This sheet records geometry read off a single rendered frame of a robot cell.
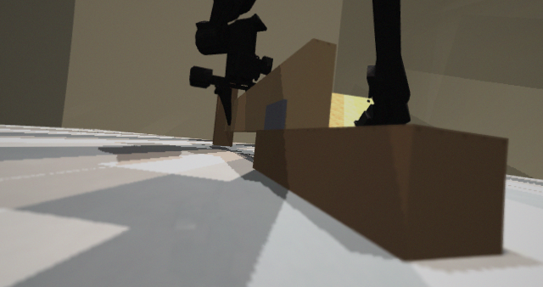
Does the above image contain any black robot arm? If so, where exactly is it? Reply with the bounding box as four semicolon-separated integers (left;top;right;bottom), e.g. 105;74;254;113
195;0;411;127

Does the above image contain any long brown wooden beam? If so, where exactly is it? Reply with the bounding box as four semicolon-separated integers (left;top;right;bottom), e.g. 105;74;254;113
223;38;337;132

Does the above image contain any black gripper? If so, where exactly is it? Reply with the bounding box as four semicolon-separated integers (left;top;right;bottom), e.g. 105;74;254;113
189;45;256;126

